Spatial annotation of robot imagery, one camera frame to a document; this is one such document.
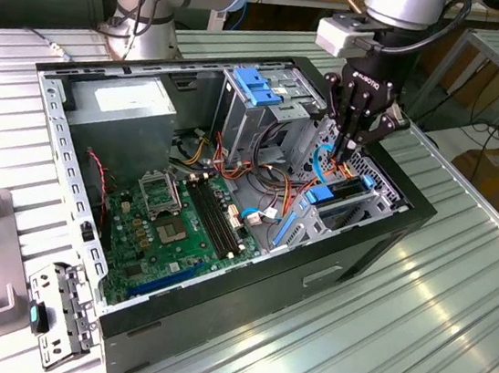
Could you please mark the CPU socket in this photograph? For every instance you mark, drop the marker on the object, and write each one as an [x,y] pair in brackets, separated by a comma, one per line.
[171,231]

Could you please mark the grey metal disk bay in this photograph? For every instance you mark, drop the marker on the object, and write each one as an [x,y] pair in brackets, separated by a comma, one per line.
[314,220]

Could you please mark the black clip teal tab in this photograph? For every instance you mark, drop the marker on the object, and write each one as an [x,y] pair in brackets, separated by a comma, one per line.
[39,322]

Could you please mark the grey power supply unit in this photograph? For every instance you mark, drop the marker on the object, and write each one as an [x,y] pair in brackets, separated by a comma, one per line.
[117,141]

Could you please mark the green motherboard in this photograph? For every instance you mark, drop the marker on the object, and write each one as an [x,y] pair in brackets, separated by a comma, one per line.
[160,271]

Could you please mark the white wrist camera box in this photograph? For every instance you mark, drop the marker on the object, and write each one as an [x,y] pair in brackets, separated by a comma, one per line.
[338,39]

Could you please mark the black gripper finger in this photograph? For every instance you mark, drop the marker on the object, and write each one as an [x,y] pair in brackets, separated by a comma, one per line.
[361,123]
[345,116]

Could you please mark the blue expansion slot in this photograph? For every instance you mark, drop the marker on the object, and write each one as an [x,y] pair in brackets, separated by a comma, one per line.
[163,282]

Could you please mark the black case fan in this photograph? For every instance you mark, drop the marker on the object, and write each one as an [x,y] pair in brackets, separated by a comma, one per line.
[90,207]

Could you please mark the blue plastic drive latch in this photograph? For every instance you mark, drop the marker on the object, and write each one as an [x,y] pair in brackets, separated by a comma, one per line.
[253,88]

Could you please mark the grey metal retainer bracket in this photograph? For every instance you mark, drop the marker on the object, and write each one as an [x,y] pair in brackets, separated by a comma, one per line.
[70,305]

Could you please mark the black RAM slot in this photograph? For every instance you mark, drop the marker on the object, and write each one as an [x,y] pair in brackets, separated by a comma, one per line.
[216,219]
[205,220]
[222,218]
[210,219]

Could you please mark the grey metal drive cage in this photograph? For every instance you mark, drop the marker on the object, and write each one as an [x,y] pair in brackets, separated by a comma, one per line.
[244,121]

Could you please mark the black open PC case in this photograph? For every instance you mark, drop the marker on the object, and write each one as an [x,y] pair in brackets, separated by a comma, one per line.
[263,289]

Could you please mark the hard disk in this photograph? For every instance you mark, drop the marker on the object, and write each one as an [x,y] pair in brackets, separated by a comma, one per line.
[319,195]

